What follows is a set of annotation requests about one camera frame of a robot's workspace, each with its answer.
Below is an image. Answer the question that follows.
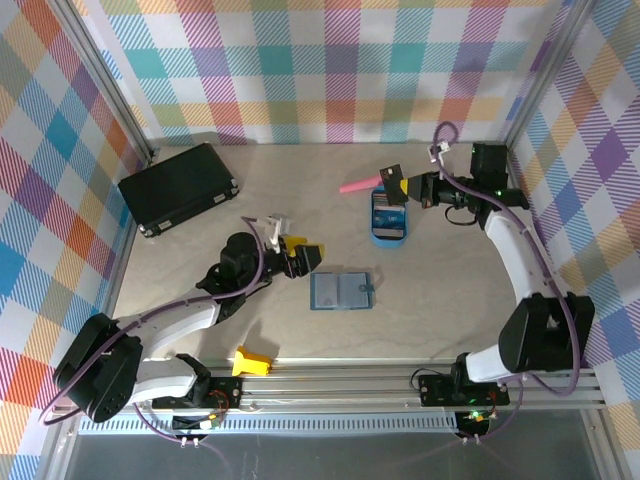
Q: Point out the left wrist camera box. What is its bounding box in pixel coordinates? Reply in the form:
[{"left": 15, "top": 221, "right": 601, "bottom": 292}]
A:
[{"left": 266, "top": 213, "right": 292, "bottom": 254}]

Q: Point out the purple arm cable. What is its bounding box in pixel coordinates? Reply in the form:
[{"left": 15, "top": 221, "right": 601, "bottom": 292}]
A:
[
  {"left": 432, "top": 121, "right": 585, "bottom": 444},
  {"left": 38, "top": 215, "right": 281, "bottom": 446}
]

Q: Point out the yellow plastic part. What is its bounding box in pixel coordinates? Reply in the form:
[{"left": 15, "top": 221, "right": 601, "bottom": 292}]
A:
[{"left": 231, "top": 345, "right": 274, "bottom": 377}]

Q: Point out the blue oval card tray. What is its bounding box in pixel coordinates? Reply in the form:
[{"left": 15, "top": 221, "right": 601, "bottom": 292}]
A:
[{"left": 369, "top": 191, "right": 412, "bottom": 250}]

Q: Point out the black hard case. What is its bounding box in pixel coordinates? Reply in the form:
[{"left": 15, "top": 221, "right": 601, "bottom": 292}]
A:
[{"left": 117, "top": 142, "right": 241, "bottom": 239}]

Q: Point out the blue credit card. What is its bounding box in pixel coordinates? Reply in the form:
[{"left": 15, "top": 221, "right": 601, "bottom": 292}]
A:
[{"left": 372, "top": 204, "right": 407, "bottom": 237}]

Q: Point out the blue card holder wallet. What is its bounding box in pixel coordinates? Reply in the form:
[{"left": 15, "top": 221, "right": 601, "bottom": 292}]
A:
[{"left": 308, "top": 271, "right": 376, "bottom": 312}]

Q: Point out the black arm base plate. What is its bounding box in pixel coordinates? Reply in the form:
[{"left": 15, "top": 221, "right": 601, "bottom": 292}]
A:
[
  {"left": 151, "top": 377, "right": 245, "bottom": 409},
  {"left": 418, "top": 373, "right": 511, "bottom": 407}
]

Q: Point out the black round cable mount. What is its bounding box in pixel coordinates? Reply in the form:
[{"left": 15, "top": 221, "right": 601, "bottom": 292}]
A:
[
  {"left": 171, "top": 411, "right": 222, "bottom": 449},
  {"left": 455, "top": 408, "right": 500, "bottom": 447}
]

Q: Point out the aluminium table edge rail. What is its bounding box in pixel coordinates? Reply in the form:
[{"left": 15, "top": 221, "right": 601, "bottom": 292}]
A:
[{"left": 53, "top": 366, "right": 610, "bottom": 415}]

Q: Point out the grey slotted cable duct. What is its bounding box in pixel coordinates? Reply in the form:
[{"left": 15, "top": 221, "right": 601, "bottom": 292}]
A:
[{"left": 77, "top": 417, "right": 462, "bottom": 436}]

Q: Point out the aluminium frame post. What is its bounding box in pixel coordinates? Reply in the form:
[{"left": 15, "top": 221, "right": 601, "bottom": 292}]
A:
[
  {"left": 49, "top": 0, "right": 161, "bottom": 164},
  {"left": 494, "top": 0, "right": 601, "bottom": 154}
]

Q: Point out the pink toy microphone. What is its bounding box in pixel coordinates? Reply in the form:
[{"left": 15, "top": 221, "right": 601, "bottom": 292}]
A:
[{"left": 338, "top": 173, "right": 384, "bottom": 195}]

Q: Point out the black credit card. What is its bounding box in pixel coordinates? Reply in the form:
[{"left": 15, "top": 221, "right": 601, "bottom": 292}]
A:
[{"left": 379, "top": 163, "right": 406, "bottom": 206}]

